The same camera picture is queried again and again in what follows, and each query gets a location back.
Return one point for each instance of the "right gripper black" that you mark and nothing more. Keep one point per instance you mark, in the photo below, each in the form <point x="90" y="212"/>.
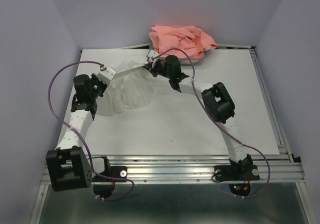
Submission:
<point x="153" y="68"/>

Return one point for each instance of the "aluminium frame rail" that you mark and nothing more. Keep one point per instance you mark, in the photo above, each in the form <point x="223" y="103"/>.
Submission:
<point x="280" y="196"/>

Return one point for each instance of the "white pleated skirt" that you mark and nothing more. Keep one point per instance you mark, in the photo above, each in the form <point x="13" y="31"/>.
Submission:
<point x="132" y="87"/>

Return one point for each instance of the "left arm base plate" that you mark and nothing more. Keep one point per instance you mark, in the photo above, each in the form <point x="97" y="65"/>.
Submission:
<point x="106" y="189"/>

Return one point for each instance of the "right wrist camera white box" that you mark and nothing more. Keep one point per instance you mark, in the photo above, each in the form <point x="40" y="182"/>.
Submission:
<point x="152" y="56"/>

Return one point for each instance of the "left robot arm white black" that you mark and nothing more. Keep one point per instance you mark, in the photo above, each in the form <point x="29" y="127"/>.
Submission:
<point x="67" y="164"/>

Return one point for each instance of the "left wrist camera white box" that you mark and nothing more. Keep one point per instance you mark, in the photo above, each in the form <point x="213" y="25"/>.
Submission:
<point x="106" y="74"/>

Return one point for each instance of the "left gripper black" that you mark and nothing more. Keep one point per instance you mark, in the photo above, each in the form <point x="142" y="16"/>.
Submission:
<point x="93" y="78"/>

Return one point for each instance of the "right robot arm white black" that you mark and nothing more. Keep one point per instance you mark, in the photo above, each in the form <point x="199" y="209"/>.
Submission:
<point x="213" y="98"/>

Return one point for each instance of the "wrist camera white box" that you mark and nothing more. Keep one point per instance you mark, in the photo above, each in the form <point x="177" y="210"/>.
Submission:
<point x="152" y="56"/>
<point x="106" y="74"/>

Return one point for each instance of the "pink skirt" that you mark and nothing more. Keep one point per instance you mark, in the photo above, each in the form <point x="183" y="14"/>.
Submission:
<point x="191" y="39"/>

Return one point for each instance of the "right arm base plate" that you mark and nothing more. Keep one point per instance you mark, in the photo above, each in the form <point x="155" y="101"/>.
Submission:
<point x="239" y="178"/>

